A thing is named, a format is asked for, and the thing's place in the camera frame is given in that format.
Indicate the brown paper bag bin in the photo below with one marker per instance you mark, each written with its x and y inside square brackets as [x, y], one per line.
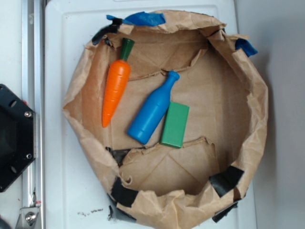
[160, 186]

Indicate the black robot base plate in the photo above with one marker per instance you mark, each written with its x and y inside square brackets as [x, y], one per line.
[16, 137]

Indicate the metal corner bracket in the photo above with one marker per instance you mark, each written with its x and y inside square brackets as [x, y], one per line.
[29, 218]

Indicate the aluminium frame rail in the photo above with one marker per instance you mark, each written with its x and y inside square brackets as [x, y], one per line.
[33, 41]

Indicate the green rectangular block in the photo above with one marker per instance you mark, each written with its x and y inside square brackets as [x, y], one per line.
[175, 125]

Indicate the white plastic tray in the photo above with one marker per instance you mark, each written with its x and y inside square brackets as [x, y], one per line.
[74, 198]

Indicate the blue plastic bottle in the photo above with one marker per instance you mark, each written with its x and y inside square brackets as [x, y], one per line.
[152, 110]

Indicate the orange toy carrot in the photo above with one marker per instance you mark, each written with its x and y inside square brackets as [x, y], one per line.
[117, 78]

